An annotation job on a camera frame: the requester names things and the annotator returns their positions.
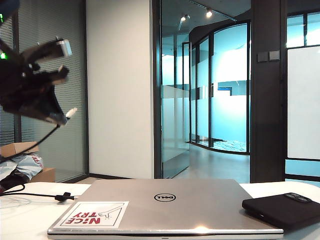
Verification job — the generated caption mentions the white Nice Try sticker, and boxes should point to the white Nice Try sticker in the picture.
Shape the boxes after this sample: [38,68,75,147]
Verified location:
[54,201,130,228]

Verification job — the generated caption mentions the large brown cardboard box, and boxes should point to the large brown cardboard box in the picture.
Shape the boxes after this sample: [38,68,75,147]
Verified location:
[31,167,56,183]

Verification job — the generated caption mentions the frosted glass door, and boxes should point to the frosted glass door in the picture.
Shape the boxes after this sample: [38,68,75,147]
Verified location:
[161,42,192,180]

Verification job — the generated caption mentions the silver Dell laptop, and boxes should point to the silver Dell laptop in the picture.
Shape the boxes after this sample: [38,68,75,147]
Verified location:
[46,178,285,236]

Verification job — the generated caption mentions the flat brown cardboard box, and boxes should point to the flat brown cardboard box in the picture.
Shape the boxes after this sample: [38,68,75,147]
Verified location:
[0,141,40,158]

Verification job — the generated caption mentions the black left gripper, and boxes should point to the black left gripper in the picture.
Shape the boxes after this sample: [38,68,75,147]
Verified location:
[0,38,73,125]

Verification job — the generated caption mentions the black smartphone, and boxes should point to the black smartphone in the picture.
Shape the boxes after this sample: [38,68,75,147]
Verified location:
[241,192,320,231]

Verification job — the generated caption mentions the black charging cable silver plug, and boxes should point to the black charging cable silver plug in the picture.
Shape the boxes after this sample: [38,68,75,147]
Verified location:
[0,106,79,166]

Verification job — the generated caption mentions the grey plastic mailing bag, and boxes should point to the grey plastic mailing bag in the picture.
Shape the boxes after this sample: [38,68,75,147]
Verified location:
[0,153,45,181]

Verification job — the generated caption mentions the dark fabric bag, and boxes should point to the dark fabric bag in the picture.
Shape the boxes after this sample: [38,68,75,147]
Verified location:
[0,171,32,193]

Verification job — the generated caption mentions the black cable with strap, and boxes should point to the black cable with strap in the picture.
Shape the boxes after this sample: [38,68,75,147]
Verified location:
[0,183,77,205]

